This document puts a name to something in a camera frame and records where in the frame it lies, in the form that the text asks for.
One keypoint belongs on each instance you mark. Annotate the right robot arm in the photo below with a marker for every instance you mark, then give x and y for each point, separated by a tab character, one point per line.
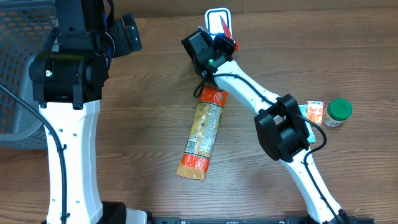
281	129

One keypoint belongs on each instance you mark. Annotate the long orange pasta packet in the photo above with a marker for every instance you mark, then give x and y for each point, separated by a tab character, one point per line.
197	154

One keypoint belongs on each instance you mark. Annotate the grey plastic mesh basket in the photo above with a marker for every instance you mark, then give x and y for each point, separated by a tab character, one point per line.
25	26

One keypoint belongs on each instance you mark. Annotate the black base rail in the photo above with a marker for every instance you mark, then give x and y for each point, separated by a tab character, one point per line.
177	220

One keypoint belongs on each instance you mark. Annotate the red stick sachet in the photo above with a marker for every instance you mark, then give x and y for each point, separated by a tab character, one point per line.
228	33

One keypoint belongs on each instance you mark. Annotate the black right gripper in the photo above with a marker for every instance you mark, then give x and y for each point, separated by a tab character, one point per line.
224	43

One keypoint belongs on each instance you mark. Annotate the teal orange snack packet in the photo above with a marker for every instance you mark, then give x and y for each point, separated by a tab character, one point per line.
311	138

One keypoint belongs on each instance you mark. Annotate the white barcode scanner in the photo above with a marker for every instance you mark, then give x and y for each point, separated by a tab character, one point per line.
213	21

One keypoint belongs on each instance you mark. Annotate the small orange tissue pack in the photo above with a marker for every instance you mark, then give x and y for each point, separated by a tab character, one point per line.
315	111

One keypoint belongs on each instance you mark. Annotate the green lid jar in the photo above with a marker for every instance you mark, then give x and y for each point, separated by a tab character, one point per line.
338	111

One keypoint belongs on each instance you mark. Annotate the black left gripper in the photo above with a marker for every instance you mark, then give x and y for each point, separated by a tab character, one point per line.
74	11

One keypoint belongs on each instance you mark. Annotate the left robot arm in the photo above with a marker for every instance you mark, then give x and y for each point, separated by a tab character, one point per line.
68	76

